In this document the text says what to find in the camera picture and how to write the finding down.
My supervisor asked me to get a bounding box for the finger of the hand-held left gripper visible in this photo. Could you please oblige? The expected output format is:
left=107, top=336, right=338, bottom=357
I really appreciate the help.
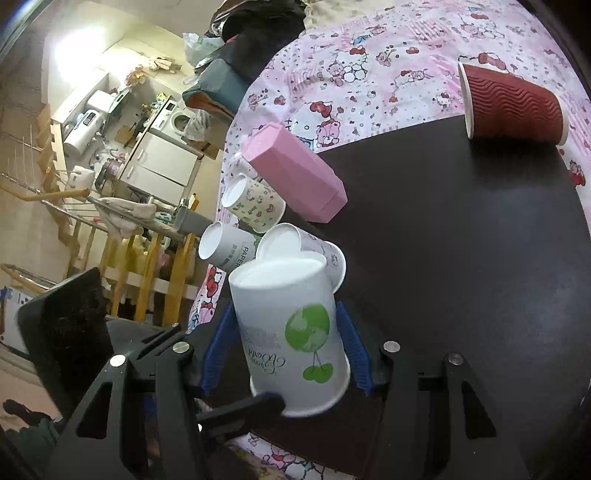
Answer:
left=198, top=392, right=286, bottom=439

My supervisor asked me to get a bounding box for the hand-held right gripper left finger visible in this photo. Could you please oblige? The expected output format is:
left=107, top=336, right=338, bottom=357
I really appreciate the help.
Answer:
left=55, top=302, right=241, bottom=480

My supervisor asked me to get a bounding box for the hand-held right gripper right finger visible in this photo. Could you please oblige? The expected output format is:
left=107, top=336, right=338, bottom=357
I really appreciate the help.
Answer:
left=336, top=301, right=532, bottom=480

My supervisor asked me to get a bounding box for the white cup with green globe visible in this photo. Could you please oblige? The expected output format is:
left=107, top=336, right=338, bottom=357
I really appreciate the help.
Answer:
left=228, top=257, right=350, bottom=418

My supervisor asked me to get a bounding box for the plain white paper cup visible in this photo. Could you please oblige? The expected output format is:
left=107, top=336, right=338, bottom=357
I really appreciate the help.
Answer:
left=198, top=222, right=262, bottom=274

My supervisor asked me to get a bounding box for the beige cartoon print paper cup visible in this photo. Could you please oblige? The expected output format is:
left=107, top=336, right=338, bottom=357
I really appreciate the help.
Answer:
left=255, top=222, right=347, bottom=294

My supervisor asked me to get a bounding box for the green cartoon print paper cup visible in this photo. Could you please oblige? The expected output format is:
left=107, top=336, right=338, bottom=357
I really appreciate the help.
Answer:
left=221, top=174, right=286, bottom=234

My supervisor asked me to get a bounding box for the pink faceted cup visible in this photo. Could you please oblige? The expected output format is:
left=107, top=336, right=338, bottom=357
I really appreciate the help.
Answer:
left=241, top=122, right=348, bottom=224

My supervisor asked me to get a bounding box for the red ribbed paper cup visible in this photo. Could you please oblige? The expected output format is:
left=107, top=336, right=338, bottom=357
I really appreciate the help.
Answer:
left=457, top=62, right=570, bottom=146

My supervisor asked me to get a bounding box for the yellow wooden rack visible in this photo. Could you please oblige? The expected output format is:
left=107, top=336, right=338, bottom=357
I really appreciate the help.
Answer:
left=69, top=222, right=204, bottom=324

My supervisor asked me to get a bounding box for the grey trash bin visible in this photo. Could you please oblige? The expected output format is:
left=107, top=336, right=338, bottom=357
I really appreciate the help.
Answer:
left=174, top=198, right=211, bottom=234

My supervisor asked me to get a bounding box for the black chair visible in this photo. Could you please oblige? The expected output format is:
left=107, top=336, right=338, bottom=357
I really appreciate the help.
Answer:
left=16, top=267, right=116, bottom=407

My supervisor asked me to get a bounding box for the white cloth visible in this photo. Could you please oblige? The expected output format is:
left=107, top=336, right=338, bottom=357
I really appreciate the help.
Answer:
left=99, top=198, right=155, bottom=238

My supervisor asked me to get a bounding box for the white kitchen cabinet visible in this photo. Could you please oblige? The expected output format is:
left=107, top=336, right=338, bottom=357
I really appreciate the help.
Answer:
left=115, top=129, right=204, bottom=206

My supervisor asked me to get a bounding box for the metal drying rack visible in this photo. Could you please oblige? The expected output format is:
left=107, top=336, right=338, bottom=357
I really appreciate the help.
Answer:
left=0, top=171, right=185, bottom=241

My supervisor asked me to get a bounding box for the clear plastic bag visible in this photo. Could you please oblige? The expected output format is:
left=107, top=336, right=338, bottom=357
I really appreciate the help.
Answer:
left=182, top=110, right=214, bottom=144

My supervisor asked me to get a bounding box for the white washing machine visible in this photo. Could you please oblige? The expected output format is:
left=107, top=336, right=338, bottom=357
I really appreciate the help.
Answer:
left=152, top=99, right=197, bottom=139

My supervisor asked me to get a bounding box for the white water heater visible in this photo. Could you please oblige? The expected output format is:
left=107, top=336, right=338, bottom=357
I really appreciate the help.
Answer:
left=62, top=90, right=116, bottom=158

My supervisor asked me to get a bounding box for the teal orange bag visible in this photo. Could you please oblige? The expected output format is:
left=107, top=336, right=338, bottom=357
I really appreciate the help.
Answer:
left=182, top=60, right=252, bottom=121

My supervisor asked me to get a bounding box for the white green plastic bag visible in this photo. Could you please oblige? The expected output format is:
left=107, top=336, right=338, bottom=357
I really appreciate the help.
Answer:
left=181, top=32, right=225, bottom=65

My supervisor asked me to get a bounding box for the pile of dark clothes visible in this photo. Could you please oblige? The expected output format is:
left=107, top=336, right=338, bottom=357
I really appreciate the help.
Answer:
left=210, top=0, right=308, bottom=84

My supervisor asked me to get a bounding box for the cream duvet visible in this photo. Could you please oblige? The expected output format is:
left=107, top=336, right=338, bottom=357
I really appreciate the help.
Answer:
left=300, top=0, right=398, bottom=28

